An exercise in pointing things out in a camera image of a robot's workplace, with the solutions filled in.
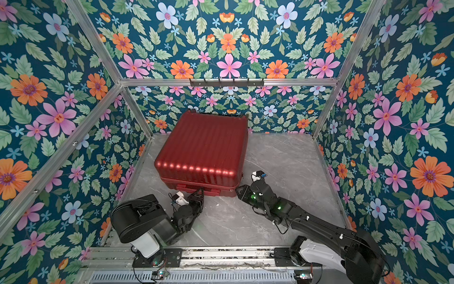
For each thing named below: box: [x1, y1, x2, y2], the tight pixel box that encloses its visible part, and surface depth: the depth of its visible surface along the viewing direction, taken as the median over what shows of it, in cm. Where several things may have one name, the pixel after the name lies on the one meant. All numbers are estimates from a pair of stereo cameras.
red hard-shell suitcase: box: [154, 109, 249, 198], surface depth 81 cm
